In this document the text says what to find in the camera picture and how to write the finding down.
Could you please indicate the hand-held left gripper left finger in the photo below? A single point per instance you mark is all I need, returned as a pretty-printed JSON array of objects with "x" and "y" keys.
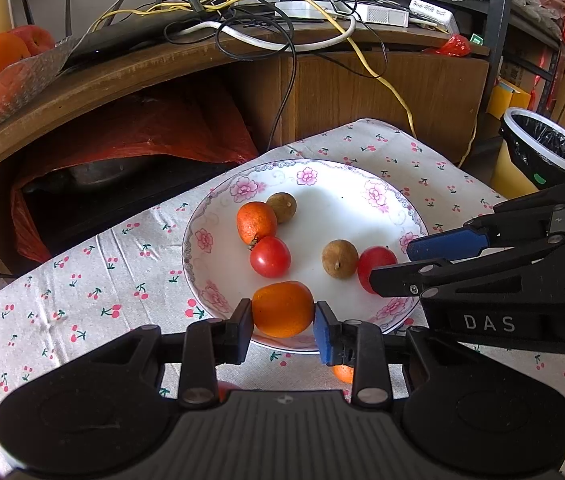
[{"x": 237, "y": 335}]

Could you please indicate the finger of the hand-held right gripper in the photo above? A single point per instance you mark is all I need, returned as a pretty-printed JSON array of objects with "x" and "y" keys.
[
  {"x": 402, "y": 280},
  {"x": 442, "y": 245}
]

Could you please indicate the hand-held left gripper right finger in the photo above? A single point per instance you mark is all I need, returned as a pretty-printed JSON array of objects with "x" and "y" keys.
[{"x": 323, "y": 340}]

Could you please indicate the red cherry tomato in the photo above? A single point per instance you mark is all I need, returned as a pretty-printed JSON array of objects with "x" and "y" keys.
[
  {"x": 270, "y": 256},
  {"x": 375, "y": 269}
]

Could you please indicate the small orange mandarin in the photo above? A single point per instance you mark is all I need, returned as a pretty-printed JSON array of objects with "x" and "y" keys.
[
  {"x": 282, "y": 308},
  {"x": 343, "y": 374},
  {"x": 257, "y": 222}
]

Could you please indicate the brown longan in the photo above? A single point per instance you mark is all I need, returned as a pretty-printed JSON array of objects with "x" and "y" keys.
[
  {"x": 281, "y": 207},
  {"x": 340, "y": 258}
]

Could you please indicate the white floral bowl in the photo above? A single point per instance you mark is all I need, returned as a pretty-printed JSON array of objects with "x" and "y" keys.
[{"x": 332, "y": 210}]

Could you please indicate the yellow trash bin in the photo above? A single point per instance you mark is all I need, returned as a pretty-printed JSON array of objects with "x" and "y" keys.
[{"x": 507, "y": 175}]

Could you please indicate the black bin liner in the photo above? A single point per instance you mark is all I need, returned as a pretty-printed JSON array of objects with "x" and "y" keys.
[{"x": 547, "y": 150}]

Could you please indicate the yellow cardboard box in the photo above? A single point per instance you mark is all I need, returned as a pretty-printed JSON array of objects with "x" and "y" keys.
[{"x": 505, "y": 100}]

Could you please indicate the cherry print tablecloth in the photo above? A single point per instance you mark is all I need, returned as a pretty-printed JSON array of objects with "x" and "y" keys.
[{"x": 87, "y": 280}]

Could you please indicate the wooden television cabinet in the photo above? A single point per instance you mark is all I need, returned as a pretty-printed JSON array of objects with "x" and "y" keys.
[{"x": 362, "y": 90}]

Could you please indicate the small red plastic bag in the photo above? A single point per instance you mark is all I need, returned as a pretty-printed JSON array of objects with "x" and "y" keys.
[{"x": 450, "y": 46}]

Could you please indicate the green and white box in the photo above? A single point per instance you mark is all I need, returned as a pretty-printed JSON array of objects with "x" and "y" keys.
[{"x": 476, "y": 39}]

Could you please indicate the metal pot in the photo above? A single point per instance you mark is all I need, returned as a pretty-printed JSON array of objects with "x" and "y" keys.
[{"x": 92, "y": 172}]

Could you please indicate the large red plastic bag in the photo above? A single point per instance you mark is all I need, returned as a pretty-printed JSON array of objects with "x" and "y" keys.
[{"x": 162, "y": 125}]

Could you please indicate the white perforated device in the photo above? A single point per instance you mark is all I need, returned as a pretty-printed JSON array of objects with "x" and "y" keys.
[{"x": 435, "y": 12}]

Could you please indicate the white vented box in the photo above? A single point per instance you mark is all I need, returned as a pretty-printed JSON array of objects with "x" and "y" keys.
[{"x": 385, "y": 16}]

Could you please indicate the white power strip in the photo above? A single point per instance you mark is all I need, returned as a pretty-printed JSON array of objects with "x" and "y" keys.
[{"x": 307, "y": 10}]

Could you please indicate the black router with antennas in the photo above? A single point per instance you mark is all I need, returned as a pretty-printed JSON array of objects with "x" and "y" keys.
[{"x": 127, "y": 35}]

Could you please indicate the glass fruit dish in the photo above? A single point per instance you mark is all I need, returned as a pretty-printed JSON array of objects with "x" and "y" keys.
[{"x": 17, "y": 90}]

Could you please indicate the red apple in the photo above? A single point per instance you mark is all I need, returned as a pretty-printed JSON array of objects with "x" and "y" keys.
[{"x": 35, "y": 40}]

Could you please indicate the black metal shelf post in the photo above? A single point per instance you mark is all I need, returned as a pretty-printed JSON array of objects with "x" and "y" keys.
[{"x": 497, "y": 25}]

